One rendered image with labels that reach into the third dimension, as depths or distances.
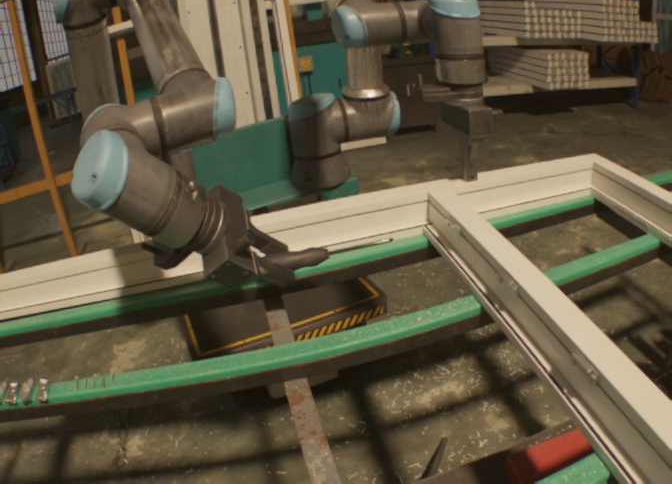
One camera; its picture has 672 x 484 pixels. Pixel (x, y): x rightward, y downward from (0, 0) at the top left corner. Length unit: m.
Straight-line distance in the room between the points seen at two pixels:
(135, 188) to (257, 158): 1.11
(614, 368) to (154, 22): 0.86
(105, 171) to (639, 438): 0.61
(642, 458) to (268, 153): 1.44
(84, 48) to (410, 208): 0.82
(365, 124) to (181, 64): 0.90
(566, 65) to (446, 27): 4.20
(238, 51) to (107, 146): 1.15
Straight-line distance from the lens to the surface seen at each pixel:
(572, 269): 0.81
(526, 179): 1.00
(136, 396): 0.70
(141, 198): 0.56
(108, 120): 0.66
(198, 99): 0.68
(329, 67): 4.48
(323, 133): 1.52
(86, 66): 1.20
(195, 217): 0.60
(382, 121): 1.56
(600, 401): 0.54
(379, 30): 0.92
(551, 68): 4.96
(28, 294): 1.00
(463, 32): 0.85
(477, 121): 0.85
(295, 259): 0.74
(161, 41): 0.83
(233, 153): 1.61
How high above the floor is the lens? 1.28
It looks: 26 degrees down
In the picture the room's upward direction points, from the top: 8 degrees counter-clockwise
